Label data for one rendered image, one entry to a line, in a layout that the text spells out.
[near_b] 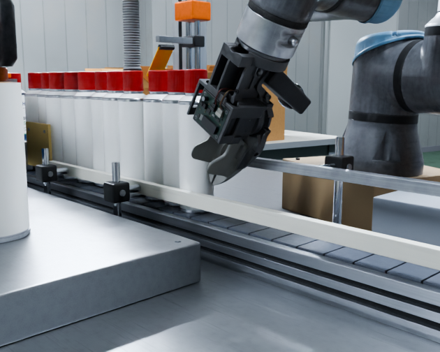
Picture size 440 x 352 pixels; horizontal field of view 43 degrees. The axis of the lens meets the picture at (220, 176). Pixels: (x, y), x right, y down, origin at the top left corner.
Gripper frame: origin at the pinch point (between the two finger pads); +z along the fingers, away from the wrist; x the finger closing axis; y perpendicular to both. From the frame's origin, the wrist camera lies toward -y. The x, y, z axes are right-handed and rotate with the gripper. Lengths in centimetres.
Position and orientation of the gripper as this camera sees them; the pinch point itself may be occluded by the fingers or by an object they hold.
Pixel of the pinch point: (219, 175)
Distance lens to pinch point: 79.3
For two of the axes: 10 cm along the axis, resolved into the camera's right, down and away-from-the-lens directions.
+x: 5.9, 6.0, -5.4
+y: -7.3, 1.2, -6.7
